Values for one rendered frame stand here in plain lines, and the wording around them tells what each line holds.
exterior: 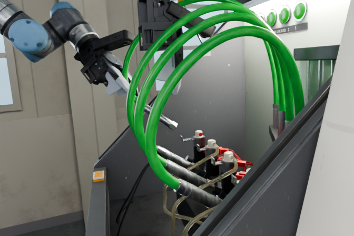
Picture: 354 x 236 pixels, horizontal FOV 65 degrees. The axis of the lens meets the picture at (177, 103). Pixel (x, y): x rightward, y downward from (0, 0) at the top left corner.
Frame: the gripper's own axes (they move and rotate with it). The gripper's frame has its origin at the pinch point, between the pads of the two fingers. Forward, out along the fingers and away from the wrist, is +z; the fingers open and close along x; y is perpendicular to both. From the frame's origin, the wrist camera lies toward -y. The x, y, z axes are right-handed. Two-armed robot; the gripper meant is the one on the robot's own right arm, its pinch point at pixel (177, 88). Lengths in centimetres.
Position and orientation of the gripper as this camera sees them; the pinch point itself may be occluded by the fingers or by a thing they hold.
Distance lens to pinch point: 60.6
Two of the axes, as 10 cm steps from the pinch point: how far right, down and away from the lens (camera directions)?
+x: 2.5, 1.4, -9.6
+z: 0.5, 9.9, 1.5
